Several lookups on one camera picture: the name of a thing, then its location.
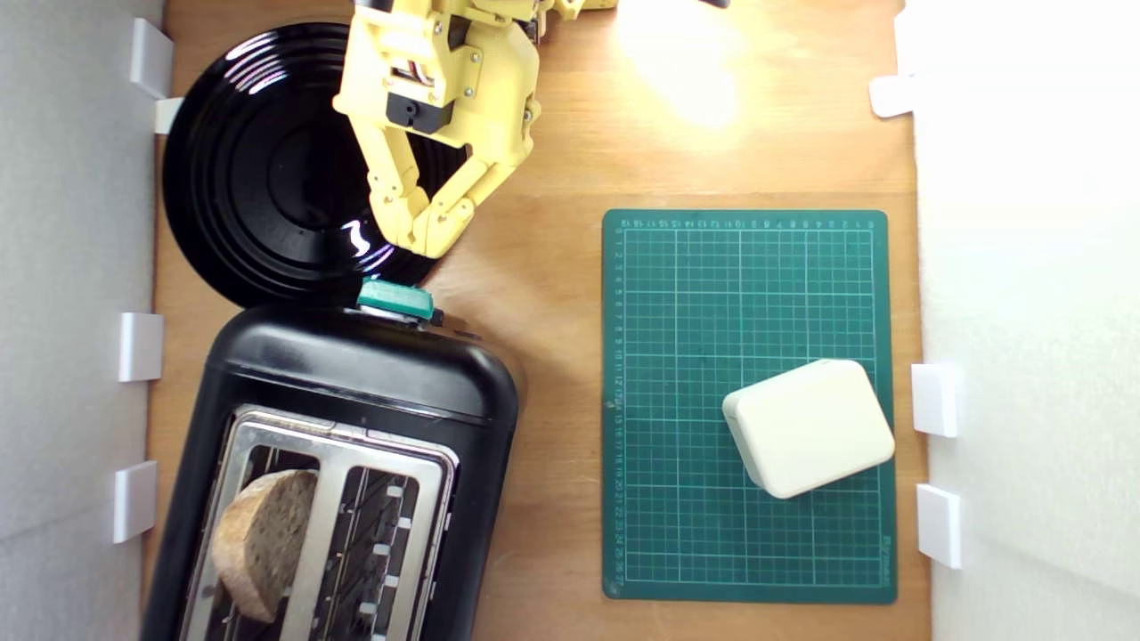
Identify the green taped toaster lever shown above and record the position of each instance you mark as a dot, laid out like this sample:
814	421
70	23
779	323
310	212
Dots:
396	298

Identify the black two-slot toaster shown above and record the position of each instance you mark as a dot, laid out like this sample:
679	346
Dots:
356	374

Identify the black round plate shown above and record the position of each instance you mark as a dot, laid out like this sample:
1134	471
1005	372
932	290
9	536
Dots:
258	178

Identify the green cutting mat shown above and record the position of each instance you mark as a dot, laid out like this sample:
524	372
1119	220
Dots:
712	312

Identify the brown bread slice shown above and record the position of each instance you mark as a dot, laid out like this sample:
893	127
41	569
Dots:
263	543

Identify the white rounded block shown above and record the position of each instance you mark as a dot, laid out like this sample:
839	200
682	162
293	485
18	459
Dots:
810	427

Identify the small white wall clip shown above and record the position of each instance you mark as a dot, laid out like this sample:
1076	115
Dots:
167	116

